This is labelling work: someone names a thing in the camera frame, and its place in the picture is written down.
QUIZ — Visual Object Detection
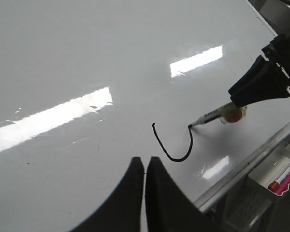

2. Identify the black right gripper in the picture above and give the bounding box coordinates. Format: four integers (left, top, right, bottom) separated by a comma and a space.
228, 30, 290, 107

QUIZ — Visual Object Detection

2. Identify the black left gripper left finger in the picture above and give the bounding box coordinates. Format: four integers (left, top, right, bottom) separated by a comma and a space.
72, 157, 144, 232

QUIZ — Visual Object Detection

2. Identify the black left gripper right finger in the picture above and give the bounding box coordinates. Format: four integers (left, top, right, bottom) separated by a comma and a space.
145, 157, 217, 232

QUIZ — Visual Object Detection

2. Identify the black whiteboard marker white barrel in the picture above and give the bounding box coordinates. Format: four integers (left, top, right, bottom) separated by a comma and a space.
188, 102, 247, 128

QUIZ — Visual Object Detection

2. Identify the white perforated metal panel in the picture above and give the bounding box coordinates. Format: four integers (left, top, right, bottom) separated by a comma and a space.
214, 186, 272, 232

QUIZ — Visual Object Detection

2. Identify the white marker tray under board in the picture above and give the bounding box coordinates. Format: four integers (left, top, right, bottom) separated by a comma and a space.
246, 144, 290, 201

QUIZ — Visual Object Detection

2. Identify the red capped marker in tray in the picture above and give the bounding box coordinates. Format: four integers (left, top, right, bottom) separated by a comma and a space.
267, 163, 290, 192

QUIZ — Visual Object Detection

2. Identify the pink marker in tray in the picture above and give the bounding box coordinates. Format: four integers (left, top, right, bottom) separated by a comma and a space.
275, 173, 290, 196

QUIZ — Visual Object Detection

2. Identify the white whiteboard with aluminium frame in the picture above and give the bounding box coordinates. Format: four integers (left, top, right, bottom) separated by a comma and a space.
0, 0, 290, 232

